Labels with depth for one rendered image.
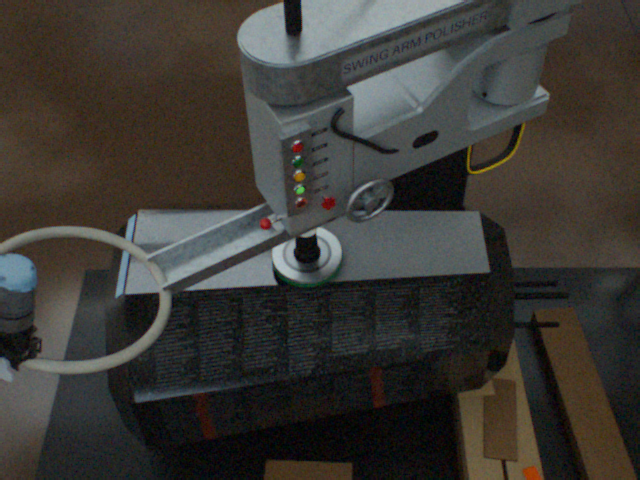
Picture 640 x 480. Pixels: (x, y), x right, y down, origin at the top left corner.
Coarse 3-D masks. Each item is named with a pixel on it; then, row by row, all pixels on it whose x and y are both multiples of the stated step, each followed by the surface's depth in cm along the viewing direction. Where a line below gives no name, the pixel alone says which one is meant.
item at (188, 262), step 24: (240, 216) 230; (264, 216) 235; (192, 240) 227; (216, 240) 231; (240, 240) 231; (264, 240) 225; (288, 240) 230; (168, 264) 227; (192, 264) 227; (216, 264) 221; (168, 288) 218
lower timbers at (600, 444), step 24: (552, 312) 327; (552, 336) 320; (576, 336) 320; (552, 360) 314; (576, 360) 313; (552, 384) 314; (576, 384) 307; (600, 384) 307; (576, 408) 301; (600, 408) 301; (456, 432) 300; (576, 432) 295; (600, 432) 295; (576, 456) 295; (600, 456) 290; (624, 456) 290
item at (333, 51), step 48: (336, 0) 192; (384, 0) 192; (432, 0) 191; (480, 0) 193; (528, 0) 199; (576, 0) 208; (240, 48) 183; (288, 48) 182; (336, 48) 182; (384, 48) 188; (432, 48) 196; (288, 96) 185
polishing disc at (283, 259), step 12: (324, 240) 253; (336, 240) 253; (276, 252) 250; (288, 252) 250; (324, 252) 250; (336, 252) 250; (276, 264) 247; (288, 264) 247; (300, 264) 247; (312, 264) 247; (324, 264) 247; (336, 264) 247; (288, 276) 244; (300, 276) 244; (312, 276) 244; (324, 276) 244
